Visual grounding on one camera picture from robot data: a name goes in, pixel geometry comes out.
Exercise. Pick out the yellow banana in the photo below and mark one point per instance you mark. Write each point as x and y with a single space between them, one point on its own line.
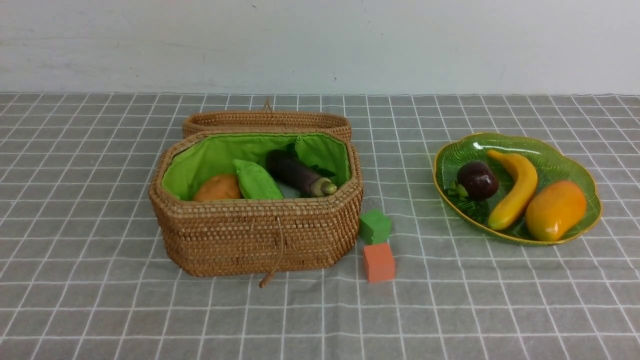
525 182

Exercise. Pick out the purple mangosteen green top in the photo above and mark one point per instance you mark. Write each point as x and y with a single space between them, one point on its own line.
474 181

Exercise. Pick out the dark purple eggplant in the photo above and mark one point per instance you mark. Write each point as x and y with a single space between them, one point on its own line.
300 175

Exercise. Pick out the green glass leaf plate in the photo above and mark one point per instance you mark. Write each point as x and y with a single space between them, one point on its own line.
551 165

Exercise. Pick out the woven rattan basket lid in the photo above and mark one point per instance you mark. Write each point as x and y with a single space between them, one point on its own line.
264 118

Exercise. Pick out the woven rattan basket green lining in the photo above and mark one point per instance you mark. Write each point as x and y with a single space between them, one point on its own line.
249 236

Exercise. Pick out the orange foam cube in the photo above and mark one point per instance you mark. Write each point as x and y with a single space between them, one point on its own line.
379 262

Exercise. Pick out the light green cucumber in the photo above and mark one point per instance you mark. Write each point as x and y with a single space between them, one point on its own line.
255 182

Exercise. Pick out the green foam cube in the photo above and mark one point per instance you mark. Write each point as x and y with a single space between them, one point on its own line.
374 227

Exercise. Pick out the orange mango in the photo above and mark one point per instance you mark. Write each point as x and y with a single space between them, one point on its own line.
554 210

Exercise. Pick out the grey checkered tablecloth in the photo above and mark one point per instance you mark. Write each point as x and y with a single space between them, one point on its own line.
85 276

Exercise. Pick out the brown potato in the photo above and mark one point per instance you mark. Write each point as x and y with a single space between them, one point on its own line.
222 186

